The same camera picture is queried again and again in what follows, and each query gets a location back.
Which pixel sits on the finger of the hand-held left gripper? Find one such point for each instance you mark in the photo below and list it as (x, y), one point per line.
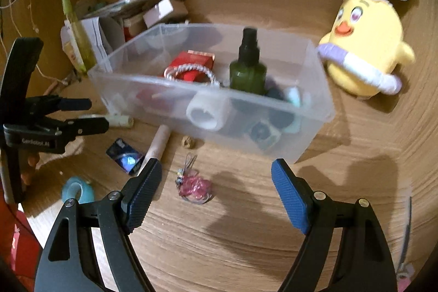
(89, 126)
(73, 104)

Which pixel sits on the green spray bottle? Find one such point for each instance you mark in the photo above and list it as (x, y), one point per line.
(246, 73)

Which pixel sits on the white tape roll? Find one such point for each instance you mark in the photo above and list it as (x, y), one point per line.
(212, 103)

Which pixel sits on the red carton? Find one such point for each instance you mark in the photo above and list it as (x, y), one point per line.
(133, 28)

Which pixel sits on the blue card packet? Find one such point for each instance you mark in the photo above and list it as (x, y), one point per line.
(123, 155)

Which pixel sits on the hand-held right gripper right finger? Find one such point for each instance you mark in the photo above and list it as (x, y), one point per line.
(291, 199)

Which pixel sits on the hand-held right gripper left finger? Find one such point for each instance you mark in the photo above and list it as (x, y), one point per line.
(143, 199)

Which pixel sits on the pink hair clip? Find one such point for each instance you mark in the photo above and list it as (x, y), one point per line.
(195, 187)

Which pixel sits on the cream tube with red label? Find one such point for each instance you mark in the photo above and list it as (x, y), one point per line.
(73, 56)

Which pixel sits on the person's left hand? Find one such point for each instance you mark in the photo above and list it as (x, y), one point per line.
(30, 162)

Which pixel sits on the clear plastic storage box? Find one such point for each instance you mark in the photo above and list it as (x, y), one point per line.
(130, 56)

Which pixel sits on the teal plastic item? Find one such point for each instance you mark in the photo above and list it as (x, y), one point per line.
(294, 97)

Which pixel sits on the small white bottle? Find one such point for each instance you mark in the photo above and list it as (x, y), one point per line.
(118, 121)

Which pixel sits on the teal tape roll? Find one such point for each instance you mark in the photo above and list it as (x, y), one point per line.
(87, 191)

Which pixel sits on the red foil packet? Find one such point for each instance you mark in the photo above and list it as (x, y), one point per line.
(191, 61)

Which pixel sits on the white paper booklets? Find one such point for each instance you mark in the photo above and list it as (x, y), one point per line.
(106, 35)

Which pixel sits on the small gold trinket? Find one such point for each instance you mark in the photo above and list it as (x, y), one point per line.
(188, 142)

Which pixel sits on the beige tube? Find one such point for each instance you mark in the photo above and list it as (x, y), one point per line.
(159, 141)

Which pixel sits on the small open cardboard box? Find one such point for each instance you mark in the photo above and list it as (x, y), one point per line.
(164, 11)

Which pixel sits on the small black square object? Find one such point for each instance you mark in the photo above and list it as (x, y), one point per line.
(263, 134)

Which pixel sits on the yellow-green liquid bottle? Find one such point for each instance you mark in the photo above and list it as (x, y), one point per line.
(80, 35)

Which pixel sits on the yellow chick plush toy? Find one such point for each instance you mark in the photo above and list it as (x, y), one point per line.
(369, 39)

